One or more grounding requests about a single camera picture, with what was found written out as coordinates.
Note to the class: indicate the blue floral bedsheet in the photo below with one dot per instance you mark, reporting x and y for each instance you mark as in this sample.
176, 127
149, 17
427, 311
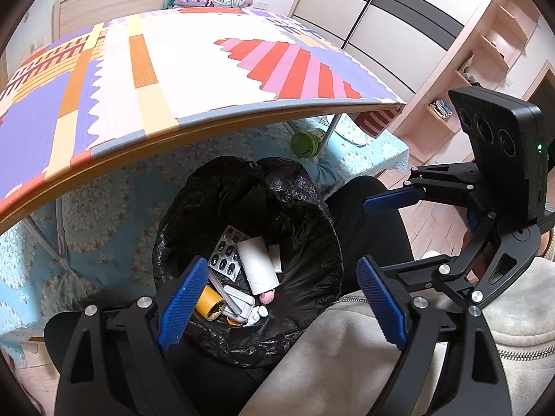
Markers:
108, 208

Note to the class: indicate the red silver blister pack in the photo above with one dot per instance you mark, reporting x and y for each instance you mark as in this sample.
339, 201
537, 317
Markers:
223, 253

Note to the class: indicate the green round container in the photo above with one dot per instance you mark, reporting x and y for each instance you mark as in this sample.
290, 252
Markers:
303, 145

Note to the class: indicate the beige wooden headboard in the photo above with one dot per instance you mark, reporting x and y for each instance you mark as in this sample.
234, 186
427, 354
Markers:
108, 4

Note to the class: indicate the red white striped cloth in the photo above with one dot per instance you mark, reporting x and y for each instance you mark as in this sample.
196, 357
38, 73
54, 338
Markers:
377, 120

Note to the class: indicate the wooden folding table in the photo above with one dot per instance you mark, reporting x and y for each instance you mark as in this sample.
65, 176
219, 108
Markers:
108, 159

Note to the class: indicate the white wall socket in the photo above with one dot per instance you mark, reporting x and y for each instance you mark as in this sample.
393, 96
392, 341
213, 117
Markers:
260, 4

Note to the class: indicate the small pink object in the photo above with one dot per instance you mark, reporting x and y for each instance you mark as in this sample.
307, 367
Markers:
267, 297

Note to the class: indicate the yellow tape roll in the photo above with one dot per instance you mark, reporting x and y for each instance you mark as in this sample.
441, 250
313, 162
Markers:
206, 301

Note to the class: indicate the white cardboard tube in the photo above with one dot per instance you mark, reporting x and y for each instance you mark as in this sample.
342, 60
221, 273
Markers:
258, 264

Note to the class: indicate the white plastic box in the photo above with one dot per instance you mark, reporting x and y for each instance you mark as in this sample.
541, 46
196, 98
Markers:
240, 301

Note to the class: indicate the white bottle cap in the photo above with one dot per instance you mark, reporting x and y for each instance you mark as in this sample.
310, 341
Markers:
260, 312

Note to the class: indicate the colourful patterned mat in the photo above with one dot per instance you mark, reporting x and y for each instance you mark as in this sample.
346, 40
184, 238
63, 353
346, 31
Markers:
195, 60

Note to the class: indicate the blue white packet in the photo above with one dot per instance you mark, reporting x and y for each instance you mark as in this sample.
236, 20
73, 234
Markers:
441, 109

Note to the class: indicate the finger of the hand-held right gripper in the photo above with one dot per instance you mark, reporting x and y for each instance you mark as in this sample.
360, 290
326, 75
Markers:
390, 199
416, 272

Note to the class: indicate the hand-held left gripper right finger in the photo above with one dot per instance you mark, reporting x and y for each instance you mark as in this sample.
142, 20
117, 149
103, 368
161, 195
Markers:
381, 307

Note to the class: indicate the beige wooden shelf unit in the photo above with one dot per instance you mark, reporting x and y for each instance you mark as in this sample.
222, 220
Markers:
477, 52

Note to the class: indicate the sliding door wardrobe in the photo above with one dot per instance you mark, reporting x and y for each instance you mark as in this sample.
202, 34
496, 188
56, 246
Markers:
390, 17

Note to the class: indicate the trash bin with black bag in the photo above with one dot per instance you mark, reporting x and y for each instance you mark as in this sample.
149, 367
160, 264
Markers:
260, 199

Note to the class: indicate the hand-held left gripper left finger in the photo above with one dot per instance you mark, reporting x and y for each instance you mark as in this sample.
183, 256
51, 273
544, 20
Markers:
182, 303

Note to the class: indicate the small orange object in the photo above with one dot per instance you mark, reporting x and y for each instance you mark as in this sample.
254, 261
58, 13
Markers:
236, 321

